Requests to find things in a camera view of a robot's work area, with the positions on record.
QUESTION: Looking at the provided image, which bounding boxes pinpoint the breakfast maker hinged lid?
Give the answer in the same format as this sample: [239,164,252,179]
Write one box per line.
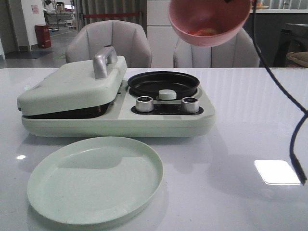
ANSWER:
[17,47,127,119]

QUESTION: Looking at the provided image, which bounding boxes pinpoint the shrimp pieces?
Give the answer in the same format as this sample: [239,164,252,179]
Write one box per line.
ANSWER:
[188,27,218,36]

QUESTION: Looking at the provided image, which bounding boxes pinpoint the pink plastic bowl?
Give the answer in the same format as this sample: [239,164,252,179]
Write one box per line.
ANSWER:
[168,0,251,47]

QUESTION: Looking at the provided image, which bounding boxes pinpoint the mint green breakfast maker base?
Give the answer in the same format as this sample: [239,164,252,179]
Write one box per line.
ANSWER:
[22,80,216,137]

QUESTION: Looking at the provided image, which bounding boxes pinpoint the left silver control knob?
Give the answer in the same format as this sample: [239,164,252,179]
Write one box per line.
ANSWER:
[135,96,154,113]

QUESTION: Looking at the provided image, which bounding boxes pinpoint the silver control knob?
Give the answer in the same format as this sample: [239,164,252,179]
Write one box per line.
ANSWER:
[135,96,154,113]
[181,97,199,114]

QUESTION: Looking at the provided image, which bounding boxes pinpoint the black round frying pan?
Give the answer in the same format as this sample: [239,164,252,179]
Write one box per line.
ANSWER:
[128,71,200,100]

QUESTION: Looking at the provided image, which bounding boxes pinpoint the right silver control knob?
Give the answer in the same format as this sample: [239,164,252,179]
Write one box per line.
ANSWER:
[181,97,199,114]

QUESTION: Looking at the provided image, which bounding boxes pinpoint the left grey upholstered chair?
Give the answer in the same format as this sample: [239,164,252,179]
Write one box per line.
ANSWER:
[65,20,152,68]

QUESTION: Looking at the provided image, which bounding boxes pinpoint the grey upholstered chair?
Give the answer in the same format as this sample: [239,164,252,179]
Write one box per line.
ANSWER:
[65,20,152,68]
[173,28,260,68]

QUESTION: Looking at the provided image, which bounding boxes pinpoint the white cabinet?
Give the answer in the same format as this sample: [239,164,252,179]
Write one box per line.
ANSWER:
[147,0,178,68]

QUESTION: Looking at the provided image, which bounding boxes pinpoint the mint green round plate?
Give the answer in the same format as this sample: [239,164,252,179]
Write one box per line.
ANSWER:
[27,137,164,226]

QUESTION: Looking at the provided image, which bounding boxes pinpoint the right grey upholstered chair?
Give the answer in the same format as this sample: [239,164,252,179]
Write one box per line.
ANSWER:
[173,28,260,68]

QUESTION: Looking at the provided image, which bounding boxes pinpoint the red bin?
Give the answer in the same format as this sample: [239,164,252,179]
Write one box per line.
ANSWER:
[35,25,51,48]

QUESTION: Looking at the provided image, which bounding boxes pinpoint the dark appliance at right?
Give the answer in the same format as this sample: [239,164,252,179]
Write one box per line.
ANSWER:
[273,23,308,67]

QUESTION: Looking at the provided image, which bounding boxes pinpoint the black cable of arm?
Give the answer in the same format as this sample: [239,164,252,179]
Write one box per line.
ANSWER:
[250,0,308,186]

